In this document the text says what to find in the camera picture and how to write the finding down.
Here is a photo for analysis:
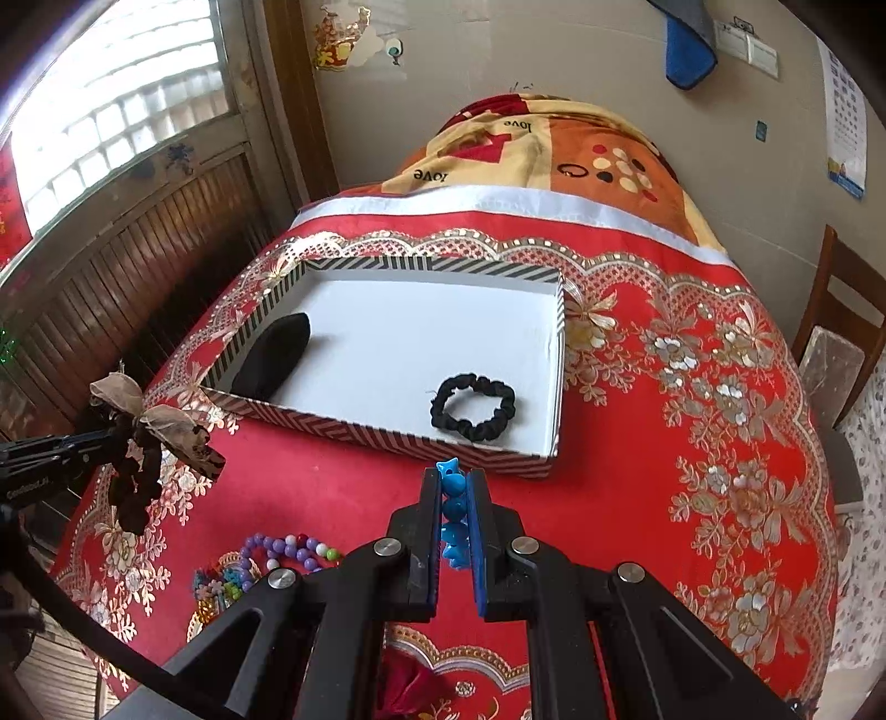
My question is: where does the black cable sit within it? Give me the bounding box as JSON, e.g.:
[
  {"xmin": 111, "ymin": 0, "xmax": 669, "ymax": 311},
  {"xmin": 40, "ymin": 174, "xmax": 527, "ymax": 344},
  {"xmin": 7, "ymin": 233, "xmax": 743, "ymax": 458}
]
[{"xmin": 0, "ymin": 504, "xmax": 177, "ymax": 697}]

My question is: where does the window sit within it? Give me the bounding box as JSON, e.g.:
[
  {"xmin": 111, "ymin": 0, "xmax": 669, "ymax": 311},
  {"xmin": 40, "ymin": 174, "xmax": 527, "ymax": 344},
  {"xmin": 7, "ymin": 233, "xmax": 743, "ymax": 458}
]
[{"xmin": 0, "ymin": 0, "xmax": 235, "ymax": 240}]

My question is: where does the red satin bow scrunchie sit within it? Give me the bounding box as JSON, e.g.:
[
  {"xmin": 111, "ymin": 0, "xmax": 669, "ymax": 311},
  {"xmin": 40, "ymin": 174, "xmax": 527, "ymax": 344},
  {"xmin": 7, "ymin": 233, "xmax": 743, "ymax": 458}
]
[{"xmin": 378, "ymin": 654, "xmax": 450, "ymax": 720}]

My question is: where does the orange printed blanket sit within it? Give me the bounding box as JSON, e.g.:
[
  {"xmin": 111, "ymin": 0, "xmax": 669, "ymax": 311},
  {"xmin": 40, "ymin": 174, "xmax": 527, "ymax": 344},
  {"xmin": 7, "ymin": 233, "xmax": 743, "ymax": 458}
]
[{"xmin": 377, "ymin": 93, "xmax": 731, "ymax": 268}]

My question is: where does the brown wooden slatted door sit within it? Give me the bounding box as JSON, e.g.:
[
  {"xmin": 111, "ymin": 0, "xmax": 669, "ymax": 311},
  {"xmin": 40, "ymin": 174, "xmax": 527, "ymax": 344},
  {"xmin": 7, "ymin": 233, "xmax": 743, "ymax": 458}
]
[{"xmin": 0, "ymin": 135, "xmax": 281, "ymax": 434}]

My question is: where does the wall calendar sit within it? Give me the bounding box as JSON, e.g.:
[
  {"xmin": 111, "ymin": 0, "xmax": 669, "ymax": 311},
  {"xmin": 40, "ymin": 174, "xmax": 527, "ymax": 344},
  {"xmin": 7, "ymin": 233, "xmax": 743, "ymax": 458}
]
[{"xmin": 817, "ymin": 38, "xmax": 870, "ymax": 203}]

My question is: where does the multicolour bead bracelet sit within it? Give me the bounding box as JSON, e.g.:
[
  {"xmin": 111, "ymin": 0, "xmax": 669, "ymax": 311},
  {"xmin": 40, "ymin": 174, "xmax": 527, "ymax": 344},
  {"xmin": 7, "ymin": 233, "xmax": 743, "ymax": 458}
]
[{"xmin": 280, "ymin": 533, "xmax": 345, "ymax": 573}]

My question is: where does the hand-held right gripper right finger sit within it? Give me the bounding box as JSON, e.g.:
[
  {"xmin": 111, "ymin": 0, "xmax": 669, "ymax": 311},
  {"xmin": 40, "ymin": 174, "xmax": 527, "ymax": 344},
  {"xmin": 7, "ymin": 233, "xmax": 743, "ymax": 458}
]
[{"xmin": 467, "ymin": 469, "xmax": 807, "ymax": 720}]

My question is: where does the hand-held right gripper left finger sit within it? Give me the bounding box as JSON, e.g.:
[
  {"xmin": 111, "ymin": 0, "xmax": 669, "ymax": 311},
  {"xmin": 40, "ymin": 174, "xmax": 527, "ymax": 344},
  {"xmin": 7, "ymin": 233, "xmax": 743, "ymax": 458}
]
[{"xmin": 125, "ymin": 467, "xmax": 444, "ymax": 720}]

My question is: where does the colourful flower bracelet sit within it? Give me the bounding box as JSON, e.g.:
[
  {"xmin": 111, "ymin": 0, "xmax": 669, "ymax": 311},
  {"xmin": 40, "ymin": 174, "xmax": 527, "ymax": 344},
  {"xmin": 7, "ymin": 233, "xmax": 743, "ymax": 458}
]
[{"xmin": 188, "ymin": 562, "xmax": 245, "ymax": 625}]

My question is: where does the black scrunchie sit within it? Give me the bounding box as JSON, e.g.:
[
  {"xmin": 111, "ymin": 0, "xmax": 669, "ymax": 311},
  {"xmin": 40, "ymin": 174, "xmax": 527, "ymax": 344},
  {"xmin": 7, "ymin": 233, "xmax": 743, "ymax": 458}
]
[{"xmin": 429, "ymin": 374, "xmax": 518, "ymax": 443}]

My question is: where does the black cloth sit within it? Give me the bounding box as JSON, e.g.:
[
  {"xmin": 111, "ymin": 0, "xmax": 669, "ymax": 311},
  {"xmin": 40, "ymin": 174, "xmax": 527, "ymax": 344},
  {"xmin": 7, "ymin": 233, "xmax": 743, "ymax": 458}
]
[{"xmin": 231, "ymin": 313, "xmax": 310, "ymax": 401}]

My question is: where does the leopard print bow scrunchie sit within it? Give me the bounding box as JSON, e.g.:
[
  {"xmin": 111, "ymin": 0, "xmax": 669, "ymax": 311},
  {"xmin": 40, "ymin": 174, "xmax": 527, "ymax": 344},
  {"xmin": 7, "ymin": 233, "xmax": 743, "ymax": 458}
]
[{"xmin": 90, "ymin": 374, "xmax": 228, "ymax": 536}]

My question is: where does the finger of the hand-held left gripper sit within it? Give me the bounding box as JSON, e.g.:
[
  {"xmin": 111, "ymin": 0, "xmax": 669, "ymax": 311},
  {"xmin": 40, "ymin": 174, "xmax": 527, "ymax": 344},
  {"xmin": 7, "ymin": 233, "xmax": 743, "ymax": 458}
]
[
  {"xmin": 59, "ymin": 426, "xmax": 136, "ymax": 452},
  {"xmin": 38, "ymin": 446, "xmax": 120, "ymax": 482}
]

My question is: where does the white floral cloth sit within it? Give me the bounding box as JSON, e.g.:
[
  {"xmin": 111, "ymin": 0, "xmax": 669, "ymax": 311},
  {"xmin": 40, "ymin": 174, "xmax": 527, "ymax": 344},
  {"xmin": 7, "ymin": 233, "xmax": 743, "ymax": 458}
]
[{"xmin": 829, "ymin": 363, "xmax": 886, "ymax": 669}]

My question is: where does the purple bead bracelet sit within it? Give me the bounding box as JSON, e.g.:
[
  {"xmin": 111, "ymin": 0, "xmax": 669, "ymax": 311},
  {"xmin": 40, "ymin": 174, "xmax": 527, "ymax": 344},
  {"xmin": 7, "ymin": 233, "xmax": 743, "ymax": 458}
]
[{"xmin": 239, "ymin": 532, "xmax": 306, "ymax": 577}]

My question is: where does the red paper banner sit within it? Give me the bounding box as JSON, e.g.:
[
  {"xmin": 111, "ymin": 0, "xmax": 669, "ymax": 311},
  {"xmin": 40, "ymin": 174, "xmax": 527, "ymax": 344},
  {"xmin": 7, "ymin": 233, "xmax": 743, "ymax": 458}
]
[{"xmin": 0, "ymin": 142, "xmax": 34, "ymax": 270}]

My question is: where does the blue towel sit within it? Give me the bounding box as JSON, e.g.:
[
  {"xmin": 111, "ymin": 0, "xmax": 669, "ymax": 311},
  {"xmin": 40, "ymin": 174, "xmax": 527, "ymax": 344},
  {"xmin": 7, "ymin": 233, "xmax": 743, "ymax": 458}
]
[{"xmin": 647, "ymin": 0, "xmax": 719, "ymax": 91}]

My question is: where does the white light switch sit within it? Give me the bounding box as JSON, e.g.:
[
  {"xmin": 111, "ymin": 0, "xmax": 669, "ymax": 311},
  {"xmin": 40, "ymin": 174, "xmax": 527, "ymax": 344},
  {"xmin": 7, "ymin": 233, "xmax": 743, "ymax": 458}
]
[{"xmin": 713, "ymin": 20, "xmax": 780, "ymax": 74}]

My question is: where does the blue bead bracelet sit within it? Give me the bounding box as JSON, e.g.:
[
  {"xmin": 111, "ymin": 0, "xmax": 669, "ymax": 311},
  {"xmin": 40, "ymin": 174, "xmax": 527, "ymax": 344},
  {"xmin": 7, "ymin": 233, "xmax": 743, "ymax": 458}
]
[{"xmin": 436, "ymin": 457, "xmax": 473, "ymax": 574}]

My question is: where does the red floral tablecloth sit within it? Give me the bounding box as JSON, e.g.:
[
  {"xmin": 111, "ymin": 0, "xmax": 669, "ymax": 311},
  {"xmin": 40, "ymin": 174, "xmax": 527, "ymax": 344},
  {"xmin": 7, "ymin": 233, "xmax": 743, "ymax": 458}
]
[{"xmin": 51, "ymin": 187, "xmax": 844, "ymax": 720}]

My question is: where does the red paper wall decoration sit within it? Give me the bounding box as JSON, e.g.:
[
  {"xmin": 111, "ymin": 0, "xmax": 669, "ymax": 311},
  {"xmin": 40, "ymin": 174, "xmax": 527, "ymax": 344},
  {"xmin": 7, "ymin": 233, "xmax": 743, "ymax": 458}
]
[{"xmin": 310, "ymin": 3, "xmax": 379, "ymax": 71}]

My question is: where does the wooden chair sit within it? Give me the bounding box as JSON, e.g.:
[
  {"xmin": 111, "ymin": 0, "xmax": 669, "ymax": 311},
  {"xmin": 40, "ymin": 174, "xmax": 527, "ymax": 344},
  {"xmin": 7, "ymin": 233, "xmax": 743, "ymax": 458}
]
[{"xmin": 791, "ymin": 225, "xmax": 886, "ymax": 431}]

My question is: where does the striped cardboard box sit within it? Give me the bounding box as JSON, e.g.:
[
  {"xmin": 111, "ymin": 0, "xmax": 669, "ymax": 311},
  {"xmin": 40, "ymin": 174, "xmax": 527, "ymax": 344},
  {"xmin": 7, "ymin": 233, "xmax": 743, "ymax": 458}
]
[{"xmin": 199, "ymin": 255, "xmax": 567, "ymax": 480}]

